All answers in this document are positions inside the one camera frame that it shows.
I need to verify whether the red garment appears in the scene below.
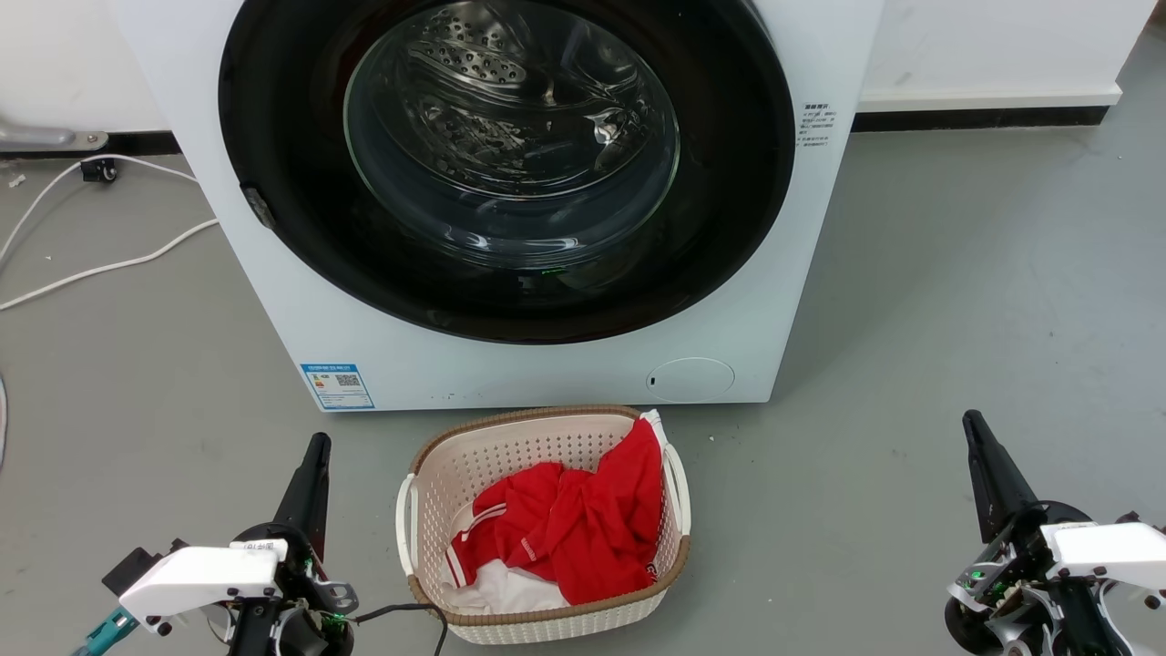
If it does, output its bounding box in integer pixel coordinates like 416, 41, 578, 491
446, 417, 666, 607

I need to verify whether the beige plastic laundry basket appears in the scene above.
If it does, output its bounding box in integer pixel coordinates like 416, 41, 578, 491
395, 405, 691, 646

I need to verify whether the blue energy label sticker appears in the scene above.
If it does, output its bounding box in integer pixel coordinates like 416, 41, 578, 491
300, 364, 376, 412

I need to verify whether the stainless steel washer drum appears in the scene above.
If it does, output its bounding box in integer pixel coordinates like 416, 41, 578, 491
351, 0, 680, 265

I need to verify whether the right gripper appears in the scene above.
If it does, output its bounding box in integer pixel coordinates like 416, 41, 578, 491
945, 410, 1140, 656

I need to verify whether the round white filter cover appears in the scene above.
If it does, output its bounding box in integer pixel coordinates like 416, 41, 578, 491
646, 357, 736, 404

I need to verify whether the white panel partition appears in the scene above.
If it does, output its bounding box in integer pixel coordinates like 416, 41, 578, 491
856, 0, 1158, 112

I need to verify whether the black baseboard strip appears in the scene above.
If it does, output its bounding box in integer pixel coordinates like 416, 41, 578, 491
852, 107, 1110, 134
105, 130, 183, 158

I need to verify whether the white washing machine body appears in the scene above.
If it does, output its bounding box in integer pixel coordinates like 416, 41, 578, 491
105, 0, 885, 413

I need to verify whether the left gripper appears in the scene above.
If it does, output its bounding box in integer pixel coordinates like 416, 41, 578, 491
228, 434, 358, 656

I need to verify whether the white floor cable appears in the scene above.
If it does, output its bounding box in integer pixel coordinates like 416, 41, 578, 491
0, 217, 221, 313
0, 153, 199, 267

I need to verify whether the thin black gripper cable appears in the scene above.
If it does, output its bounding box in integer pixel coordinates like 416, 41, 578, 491
353, 601, 449, 656

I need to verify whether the grey metal floor bracket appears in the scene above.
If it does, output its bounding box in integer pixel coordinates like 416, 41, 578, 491
0, 121, 108, 153

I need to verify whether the white garment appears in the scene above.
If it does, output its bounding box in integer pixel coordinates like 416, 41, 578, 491
442, 558, 570, 616

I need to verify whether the teal cable connector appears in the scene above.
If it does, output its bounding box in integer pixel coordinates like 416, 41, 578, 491
73, 606, 139, 656

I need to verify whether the black round washer door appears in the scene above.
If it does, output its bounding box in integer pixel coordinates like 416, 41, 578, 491
219, 0, 796, 345

